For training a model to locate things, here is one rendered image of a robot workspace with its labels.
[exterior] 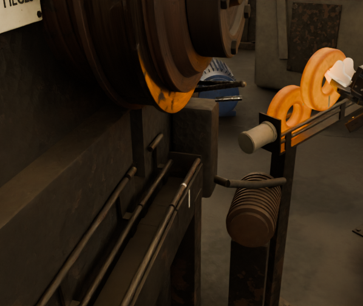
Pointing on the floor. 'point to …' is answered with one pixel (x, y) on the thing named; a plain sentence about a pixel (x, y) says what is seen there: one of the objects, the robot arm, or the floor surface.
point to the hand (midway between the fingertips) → (326, 72)
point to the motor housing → (251, 240)
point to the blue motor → (220, 71)
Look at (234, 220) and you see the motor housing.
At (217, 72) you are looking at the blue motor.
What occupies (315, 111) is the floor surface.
